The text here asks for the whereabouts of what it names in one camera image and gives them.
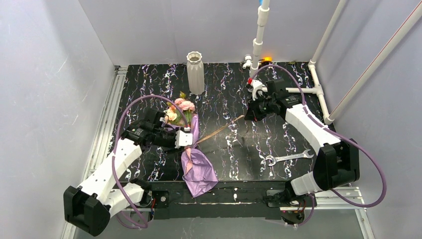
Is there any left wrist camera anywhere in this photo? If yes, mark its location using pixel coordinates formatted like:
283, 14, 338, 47
175, 127, 193, 148

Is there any purple cable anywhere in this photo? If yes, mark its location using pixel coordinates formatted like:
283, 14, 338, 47
111, 95, 190, 230
250, 64, 387, 228

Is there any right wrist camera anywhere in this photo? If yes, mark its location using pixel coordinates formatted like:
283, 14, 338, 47
246, 78, 268, 101

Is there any silver wrench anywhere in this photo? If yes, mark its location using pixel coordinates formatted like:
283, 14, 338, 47
265, 149, 314, 166

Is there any brown ribbon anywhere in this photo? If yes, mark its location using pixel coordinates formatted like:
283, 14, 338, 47
197, 115, 244, 144

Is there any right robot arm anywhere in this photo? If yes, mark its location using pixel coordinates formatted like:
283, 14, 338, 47
244, 79, 360, 202

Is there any white ribbed vase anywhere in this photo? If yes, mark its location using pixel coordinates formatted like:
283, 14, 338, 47
187, 51, 205, 95

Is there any white PVC pipe frame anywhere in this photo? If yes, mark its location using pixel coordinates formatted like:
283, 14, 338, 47
242, 0, 422, 125

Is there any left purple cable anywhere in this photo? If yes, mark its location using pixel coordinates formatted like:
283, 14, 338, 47
111, 95, 190, 230

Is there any purple flower bouquet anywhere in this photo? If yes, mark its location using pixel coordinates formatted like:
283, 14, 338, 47
165, 92, 218, 198

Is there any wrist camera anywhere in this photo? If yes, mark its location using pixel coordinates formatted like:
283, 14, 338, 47
175, 127, 193, 148
246, 78, 268, 101

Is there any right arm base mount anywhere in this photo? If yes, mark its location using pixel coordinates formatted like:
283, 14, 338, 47
263, 190, 317, 228

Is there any aluminium rail frame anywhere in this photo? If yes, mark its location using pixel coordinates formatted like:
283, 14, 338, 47
61, 66, 375, 239

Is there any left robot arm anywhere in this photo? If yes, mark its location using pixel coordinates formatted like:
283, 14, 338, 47
63, 109, 176, 236

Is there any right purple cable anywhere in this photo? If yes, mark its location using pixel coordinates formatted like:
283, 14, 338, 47
250, 64, 387, 228

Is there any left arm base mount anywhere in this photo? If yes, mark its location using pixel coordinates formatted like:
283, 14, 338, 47
134, 191, 170, 209

